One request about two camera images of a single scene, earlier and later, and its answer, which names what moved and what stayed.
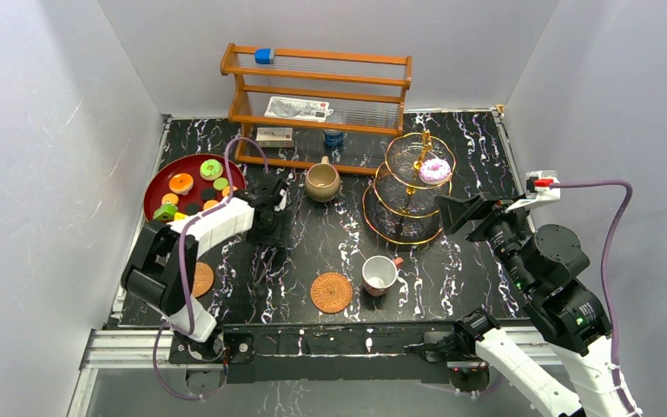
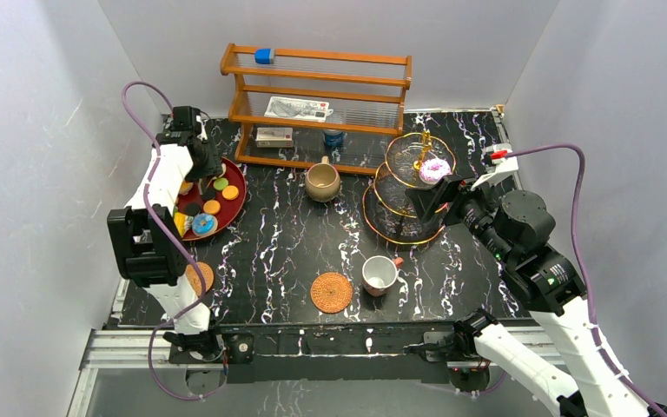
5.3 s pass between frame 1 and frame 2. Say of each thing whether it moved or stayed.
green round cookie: stayed
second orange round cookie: stayed
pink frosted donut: stayed
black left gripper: moved
